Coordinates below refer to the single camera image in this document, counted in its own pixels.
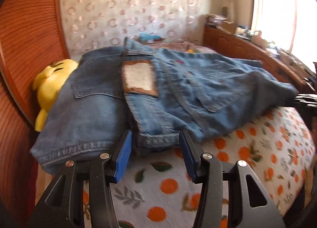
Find pink thermos jug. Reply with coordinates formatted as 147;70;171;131
251;30;267;50

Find sheer curtain with pink circles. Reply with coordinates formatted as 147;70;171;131
60;0;221;58

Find blue denim jeans with patch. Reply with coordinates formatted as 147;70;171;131
121;39;298;152

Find orange fruit print bed sheet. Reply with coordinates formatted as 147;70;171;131
81;106;317;228

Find window with wooden frame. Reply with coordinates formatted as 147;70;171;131
252;0;316;72

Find folded blue denim jeans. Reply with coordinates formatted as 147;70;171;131
30;46;132;175

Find cardboard box with blue cloth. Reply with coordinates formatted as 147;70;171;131
138;32;165;45

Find pink floral blanket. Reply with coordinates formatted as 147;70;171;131
149;41;217;53

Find cardboard box on cabinet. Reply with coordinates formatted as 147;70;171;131
220;22;238;34

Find wooden sideboard cabinet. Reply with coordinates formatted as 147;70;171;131
202;25;316;94

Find stack of books and papers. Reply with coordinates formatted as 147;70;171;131
205;14;227;26

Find yellow pikachu plush toy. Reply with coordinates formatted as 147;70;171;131
32;59;78;132

